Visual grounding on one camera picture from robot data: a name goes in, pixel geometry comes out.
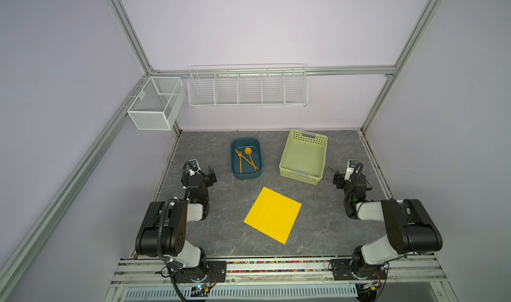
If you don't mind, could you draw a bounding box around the white vent grille strip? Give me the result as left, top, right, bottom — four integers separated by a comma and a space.
124, 283, 358, 301

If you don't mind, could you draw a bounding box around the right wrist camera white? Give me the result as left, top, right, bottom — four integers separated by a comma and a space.
346, 159, 359, 176

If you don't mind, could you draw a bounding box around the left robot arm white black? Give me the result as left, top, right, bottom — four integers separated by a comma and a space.
134, 161, 217, 283

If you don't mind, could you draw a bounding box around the yellow paper napkin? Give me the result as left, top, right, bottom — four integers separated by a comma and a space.
244, 187, 302, 245

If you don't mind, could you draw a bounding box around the white mesh box basket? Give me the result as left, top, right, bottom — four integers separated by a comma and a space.
128, 77, 186, 131

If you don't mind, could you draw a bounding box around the orange plastic knife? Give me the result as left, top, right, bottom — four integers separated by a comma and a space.
238, 152, 258, 173

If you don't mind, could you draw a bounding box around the light green perforated basket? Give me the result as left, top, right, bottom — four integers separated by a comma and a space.
279, 129, 328, 186

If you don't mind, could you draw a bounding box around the dark teal plastic tub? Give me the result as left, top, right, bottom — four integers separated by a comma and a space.
230, 137, 263, 180

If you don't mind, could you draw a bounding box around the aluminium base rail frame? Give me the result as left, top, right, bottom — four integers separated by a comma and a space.
105, 255, 458, 301

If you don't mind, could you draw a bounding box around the orange plastic fork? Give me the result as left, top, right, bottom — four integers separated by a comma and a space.
234, 149, 243, 175

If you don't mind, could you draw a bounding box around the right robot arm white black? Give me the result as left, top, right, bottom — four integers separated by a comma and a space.
333, 164, 443, 279

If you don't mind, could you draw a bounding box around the white wire shelf rack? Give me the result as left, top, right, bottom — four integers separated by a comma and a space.
188, 64, 309, 108

